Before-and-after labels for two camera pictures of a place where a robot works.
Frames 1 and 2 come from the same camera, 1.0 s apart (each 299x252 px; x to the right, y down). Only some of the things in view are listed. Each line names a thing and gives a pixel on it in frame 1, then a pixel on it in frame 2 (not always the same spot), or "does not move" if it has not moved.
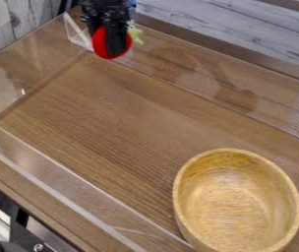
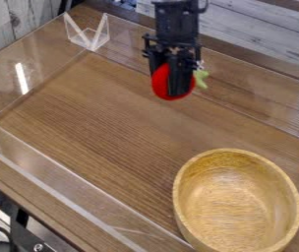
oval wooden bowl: (237, 202) does not move
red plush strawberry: (100, 42) -> (161, 82)
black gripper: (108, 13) -> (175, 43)
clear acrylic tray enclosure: (86, 134) does not move
